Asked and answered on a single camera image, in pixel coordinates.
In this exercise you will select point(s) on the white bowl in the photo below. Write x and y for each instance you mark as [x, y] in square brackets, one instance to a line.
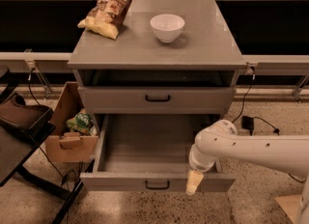
[167, 27]

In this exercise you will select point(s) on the grey drawer cabinet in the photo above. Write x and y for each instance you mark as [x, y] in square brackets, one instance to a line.
[204, 55]

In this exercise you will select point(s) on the green snack bag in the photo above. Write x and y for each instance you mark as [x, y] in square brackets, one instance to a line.
[82, 123]

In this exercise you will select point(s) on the cardboard box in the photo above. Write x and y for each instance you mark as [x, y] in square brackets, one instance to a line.
[63, 145]

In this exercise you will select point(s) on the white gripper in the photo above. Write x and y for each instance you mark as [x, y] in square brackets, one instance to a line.
[199, 163]

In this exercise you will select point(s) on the wooden board corner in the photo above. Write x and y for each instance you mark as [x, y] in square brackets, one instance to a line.
[290, 205]

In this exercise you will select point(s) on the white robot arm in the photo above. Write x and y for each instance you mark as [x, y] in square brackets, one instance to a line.
[284, 153]

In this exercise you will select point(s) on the grey top drawer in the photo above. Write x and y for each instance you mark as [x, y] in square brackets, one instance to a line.
[156, 100]

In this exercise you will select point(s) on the grey drawer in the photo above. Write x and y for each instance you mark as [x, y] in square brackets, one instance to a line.
[156, 100]
[144, 152]

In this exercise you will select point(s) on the brown yellow chip bag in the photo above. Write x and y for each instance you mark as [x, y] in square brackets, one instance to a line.
[106, 18]

